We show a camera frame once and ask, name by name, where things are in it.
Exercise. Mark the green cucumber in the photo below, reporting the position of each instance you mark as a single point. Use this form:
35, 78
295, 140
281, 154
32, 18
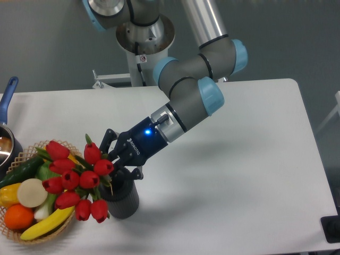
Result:
21, 169

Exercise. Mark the woven wicker basket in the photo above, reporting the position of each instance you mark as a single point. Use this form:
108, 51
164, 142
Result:
15, 235

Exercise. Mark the yellow bell pepper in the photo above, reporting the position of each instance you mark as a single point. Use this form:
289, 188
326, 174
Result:
9, 195

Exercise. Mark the black device at edge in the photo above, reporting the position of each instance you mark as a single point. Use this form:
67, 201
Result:
330, 226

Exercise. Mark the green bok choy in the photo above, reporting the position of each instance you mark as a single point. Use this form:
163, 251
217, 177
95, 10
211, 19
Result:
47, 207

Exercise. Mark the yellow lemon squash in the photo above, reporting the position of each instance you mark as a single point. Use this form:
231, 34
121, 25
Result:
71, 157

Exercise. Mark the red tulip bouquet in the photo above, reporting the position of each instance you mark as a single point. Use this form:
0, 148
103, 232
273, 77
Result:
83, 178

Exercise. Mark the dark grey ribbed vase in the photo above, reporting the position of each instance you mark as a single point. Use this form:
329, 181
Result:
122, 197

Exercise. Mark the blue handled saucepan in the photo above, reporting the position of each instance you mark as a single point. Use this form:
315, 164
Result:
10, 147

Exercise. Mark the orange fruit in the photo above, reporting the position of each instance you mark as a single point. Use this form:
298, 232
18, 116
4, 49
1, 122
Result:
18, 217

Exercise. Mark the beige round slice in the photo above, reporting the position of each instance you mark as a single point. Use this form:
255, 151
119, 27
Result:
31, 193

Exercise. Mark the yellow banana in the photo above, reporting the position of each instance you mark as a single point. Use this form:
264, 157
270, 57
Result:
64, 205

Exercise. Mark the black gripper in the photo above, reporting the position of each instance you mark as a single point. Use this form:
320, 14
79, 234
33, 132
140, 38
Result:
133, 148

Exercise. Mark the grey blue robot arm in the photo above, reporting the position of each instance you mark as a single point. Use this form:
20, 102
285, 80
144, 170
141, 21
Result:
190, 86

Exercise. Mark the white frame at right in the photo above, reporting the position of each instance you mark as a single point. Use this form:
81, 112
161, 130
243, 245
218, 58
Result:
331, 118

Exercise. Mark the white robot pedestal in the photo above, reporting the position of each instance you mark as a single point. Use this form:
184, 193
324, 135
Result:
144, 46

